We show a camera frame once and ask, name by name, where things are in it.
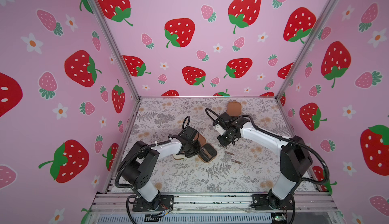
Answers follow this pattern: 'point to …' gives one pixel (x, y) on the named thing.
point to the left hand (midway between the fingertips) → (203, 151)
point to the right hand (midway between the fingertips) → (220, 142)
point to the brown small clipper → (225, 152)
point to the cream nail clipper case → (180, 156)
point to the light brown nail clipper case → (208, 151)
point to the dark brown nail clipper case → (234, 109)
